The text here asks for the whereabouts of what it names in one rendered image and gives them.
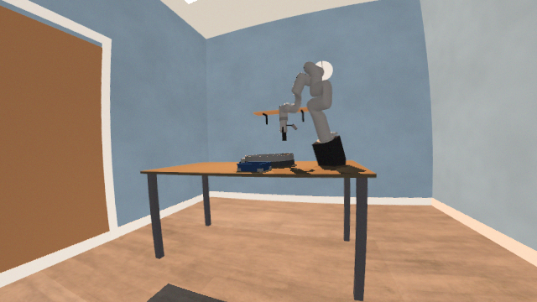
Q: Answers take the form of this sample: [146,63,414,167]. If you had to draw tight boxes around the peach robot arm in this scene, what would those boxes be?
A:
[279,61,338,143]

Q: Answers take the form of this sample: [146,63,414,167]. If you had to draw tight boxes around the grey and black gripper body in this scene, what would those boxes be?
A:
[280,120,288,133]

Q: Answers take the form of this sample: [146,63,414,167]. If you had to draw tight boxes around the blue crate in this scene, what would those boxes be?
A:
[237,162,271,172]

